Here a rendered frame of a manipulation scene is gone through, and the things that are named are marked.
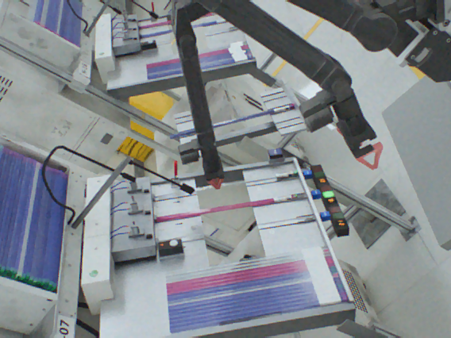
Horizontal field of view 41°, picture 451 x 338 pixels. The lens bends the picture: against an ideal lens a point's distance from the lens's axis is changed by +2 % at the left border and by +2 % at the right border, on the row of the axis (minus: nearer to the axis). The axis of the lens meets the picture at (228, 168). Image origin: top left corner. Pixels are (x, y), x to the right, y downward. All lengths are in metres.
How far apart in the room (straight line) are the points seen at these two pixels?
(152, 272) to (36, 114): 1.29
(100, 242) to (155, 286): 0.22
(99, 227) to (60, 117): 1.08
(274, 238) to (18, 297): 0.77
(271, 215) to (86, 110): 1.24
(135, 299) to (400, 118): 1.05
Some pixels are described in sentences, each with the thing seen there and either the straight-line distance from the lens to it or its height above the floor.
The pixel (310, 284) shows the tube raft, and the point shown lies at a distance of 1.77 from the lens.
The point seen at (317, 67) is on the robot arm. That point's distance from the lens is 1.27.
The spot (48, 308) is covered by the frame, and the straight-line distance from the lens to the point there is 1.72.
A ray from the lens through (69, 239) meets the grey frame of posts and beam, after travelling 1.93.
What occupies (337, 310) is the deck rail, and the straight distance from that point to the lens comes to 1.72.
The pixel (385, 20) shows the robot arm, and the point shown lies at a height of 1.25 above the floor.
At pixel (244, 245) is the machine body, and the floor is 0.62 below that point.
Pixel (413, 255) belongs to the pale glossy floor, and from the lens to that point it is 2.63.
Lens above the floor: 1.94
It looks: 28 degrees down
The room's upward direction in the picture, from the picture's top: 63 degrees counter-clockwise
